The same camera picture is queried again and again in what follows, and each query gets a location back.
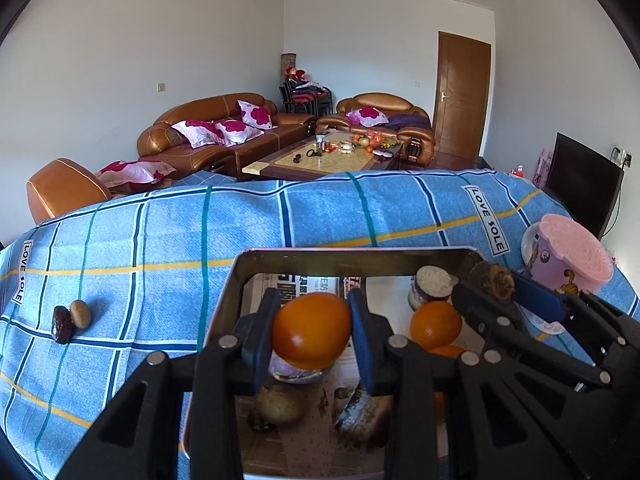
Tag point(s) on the brown leather armchair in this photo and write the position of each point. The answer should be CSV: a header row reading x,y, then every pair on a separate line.
x,y
380,101

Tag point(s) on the small orange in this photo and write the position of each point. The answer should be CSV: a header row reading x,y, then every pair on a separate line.
x,y
435,325

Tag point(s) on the pink lidded bucket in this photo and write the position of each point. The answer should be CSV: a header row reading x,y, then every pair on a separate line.
x,y
575,255

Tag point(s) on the tall patterned vase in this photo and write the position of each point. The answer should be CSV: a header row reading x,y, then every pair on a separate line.
x,y
288,60

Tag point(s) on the brown date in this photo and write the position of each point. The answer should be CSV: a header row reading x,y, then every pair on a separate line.
x,y
62,327

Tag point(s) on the black flat television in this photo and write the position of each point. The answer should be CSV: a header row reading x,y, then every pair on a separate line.
x,y
580,180

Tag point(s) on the purple cloth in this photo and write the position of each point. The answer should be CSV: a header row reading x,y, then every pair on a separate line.
x,y
410,122

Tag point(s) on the plate of fruits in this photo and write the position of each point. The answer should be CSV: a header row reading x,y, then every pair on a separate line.
x,y
361,141

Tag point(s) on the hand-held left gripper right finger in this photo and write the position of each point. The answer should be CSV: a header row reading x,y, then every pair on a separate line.
x,y
365,345

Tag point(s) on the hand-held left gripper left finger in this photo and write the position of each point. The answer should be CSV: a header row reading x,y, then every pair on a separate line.
x,y
262,332

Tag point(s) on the brown leather sofa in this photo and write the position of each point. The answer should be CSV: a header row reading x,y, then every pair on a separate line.
x,y
165,135

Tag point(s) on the brown wooden door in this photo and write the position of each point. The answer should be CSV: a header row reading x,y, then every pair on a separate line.
x,y
460,100

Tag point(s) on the blue plaid blanket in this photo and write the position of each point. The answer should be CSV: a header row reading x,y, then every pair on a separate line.
x,y
150,240

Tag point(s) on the pink gift bag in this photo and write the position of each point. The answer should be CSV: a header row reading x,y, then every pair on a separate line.
x,y
543,167

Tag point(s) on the stacked dark chairs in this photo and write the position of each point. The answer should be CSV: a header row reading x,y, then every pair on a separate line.
x,y
307,102

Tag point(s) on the large orange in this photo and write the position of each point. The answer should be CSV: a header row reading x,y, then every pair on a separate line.
x,y
310,330

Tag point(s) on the wooden coffee table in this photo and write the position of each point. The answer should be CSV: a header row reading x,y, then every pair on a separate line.
x,y
340,162

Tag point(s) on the brown wrinkled fruit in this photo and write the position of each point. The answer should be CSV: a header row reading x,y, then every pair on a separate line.
x,y
492,280

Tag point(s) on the newspaper lining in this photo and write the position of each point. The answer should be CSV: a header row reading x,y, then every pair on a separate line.
x,y
310,440

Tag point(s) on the pink floral pillow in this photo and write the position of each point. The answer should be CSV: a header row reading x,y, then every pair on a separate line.
x,y
197,132
255,115
130,172
367,116
240,131

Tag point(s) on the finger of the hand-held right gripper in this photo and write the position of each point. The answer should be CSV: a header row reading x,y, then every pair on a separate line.
x,y
540,297
475,310

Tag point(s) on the pink cardboard box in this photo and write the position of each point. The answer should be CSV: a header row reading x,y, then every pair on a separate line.
x,y
350,260

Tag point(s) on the brown potato in tray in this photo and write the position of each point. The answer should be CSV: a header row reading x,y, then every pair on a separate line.
x,y
280,405

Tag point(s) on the red plush toy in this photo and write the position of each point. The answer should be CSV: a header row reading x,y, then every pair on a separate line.
x,y
297,75

